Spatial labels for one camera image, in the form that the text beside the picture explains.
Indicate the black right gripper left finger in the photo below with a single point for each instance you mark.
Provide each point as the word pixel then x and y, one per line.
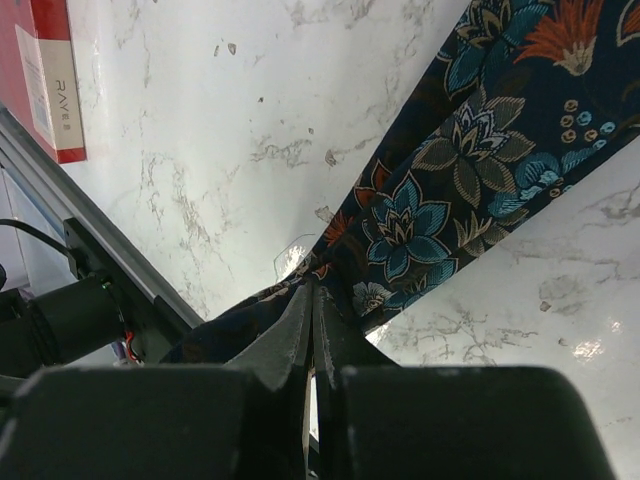
pixel 246 419

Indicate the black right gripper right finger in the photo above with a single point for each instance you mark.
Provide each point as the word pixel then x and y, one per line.
pixel 379 420

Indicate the dark blue floral tie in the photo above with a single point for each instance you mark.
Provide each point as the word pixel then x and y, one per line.
pixel 523 100

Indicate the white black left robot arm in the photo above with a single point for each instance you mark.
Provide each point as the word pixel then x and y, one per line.
pixel 61 326

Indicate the red flat box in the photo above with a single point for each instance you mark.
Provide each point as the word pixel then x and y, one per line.
pixel 38 76

